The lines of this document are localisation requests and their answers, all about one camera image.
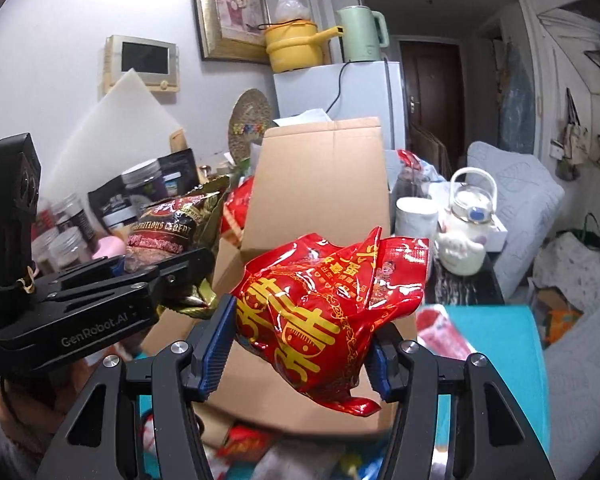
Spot green electric kettle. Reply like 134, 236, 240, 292
336, 6, 388, 65

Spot clear capped brown jar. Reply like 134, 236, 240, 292
30, 237, 56, 275

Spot clear plastic bag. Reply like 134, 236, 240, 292
274, 0, 312, 23

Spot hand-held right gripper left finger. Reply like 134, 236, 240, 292
36, 294, 238, 480

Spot pink bottle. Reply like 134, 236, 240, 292
92, 237, 126, 261

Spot white staircase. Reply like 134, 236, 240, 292
537, 7, 600, 111

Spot gold framed picture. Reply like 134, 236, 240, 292
190, 0, 273, 63

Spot black kettle cable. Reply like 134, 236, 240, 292
325, 61, 353, 113

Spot white foam board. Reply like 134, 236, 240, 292
40, 67, 183, 201

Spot plastic wrapped blue painting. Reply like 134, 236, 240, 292
500, 42, 536, 156

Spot teal bubble mat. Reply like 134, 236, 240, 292
137, 304, 552, 480

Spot white refrigerator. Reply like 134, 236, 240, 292
272, 60, 408, 151

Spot white flat box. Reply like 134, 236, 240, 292
480, 215, 509, 253

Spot beige wall intercom panel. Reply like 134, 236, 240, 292
102, 35, 181, 93

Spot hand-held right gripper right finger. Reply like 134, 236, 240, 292
367, 322, 556, 480

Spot dark wooden door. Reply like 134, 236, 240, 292
399, 40, 465, 161

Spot black marble side table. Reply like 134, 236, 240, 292
432, 255, 505, 306

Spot round woven mat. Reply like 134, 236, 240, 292
228, 88, 273, 161

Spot red white printed bag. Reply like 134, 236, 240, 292
220, 177, 256, 241

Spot white teapot with handle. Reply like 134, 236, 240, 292
449, 166, 498, 226

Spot grey quilted armchair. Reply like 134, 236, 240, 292
467, 141, 566, 301
545, 270, 600, 480

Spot red white cone packet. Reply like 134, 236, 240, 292
414, 307, 473, 361

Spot red plastic bag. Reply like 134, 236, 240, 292
397, 149, 433, 173

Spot white bag green handles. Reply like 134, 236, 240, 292
532, 212, 600, 293

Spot yellow pot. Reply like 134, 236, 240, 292
264, 19, 343, 73

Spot flat cardboard sheets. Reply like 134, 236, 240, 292
410, 124, 453, 173

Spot canvas tote bag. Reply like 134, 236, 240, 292
555, 87, 592, 181

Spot glass jar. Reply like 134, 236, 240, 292
394, 165, 431, 200

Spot large red snack bag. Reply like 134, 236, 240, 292
230, 226, 433, 417

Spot clear capped dark jar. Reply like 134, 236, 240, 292
52, 194, 88, 226
47, 227, 93, 267

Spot person's left hand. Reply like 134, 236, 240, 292
0, 360, 86, 456

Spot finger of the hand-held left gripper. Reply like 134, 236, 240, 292
32, 255, 128, 283
55, 247, 217, 311

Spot brown gold snack bag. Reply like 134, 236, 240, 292
125, 175, 231, 318

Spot cardboard box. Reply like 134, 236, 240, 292
140, 117, 421, 436

